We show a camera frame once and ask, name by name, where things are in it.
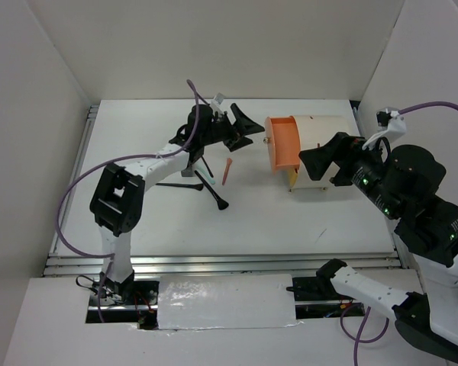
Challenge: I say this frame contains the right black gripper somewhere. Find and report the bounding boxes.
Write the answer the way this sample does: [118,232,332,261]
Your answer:
[295,127,400,215]

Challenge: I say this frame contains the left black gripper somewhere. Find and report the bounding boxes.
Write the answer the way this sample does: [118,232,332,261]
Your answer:
[200,102,263,152]

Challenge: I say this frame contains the yellow drawer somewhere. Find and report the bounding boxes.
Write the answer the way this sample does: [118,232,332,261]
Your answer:
[287,168,298,189]

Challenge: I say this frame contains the orange top drawer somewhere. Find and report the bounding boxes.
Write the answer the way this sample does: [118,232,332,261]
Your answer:
[264,116,301,173]

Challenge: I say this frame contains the teal makeup spatula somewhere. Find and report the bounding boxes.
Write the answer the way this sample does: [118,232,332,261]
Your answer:
[195,167,215,185]

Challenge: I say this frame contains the dark grey rectangular makeup box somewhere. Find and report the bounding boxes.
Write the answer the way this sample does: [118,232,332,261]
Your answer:
[181,165,195,178]

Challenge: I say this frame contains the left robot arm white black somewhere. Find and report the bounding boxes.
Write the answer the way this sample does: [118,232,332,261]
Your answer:
[89,104,264,304]

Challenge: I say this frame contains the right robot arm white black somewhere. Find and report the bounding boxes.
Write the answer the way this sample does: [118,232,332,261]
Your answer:
[299,132,458,364]

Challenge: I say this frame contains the coral orange makeup applicator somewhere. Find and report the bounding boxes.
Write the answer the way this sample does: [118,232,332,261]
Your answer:
[221,158,233,185]

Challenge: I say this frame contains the thin black eyeliner stick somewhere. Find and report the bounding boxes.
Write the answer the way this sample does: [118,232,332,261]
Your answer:
[202,157,214,178]

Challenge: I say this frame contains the black brush lying horizontal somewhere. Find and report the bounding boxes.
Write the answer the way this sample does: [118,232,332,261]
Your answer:
[156,183,204,191]

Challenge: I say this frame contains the black brush lying diagonal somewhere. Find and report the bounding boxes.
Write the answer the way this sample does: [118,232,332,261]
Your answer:
[194,171,229,210]

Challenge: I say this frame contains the white cover sheet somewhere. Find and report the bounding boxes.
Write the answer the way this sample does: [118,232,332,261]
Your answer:
[157,274,298,330]

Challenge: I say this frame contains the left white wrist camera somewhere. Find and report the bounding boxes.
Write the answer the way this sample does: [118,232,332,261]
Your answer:
[210,93,225,114]

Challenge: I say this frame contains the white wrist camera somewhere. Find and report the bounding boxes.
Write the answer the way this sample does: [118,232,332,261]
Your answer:
[210,93,225,114]
[362,108,407,150]

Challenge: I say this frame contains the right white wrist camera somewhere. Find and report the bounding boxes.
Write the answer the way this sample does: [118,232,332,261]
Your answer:
[362,108,407,150]

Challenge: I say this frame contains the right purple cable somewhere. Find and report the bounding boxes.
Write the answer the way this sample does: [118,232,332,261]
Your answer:
[339,101,458,366]

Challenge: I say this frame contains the purple cable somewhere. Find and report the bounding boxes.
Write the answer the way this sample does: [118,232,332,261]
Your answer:
[56,79,211,323]
[339,101,458,366]

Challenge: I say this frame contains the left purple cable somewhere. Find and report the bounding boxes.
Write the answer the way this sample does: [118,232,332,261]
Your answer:
[56,79,211,323]

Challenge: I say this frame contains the aluminium rail frame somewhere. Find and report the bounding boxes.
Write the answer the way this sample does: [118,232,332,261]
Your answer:
[44,100,407,278]

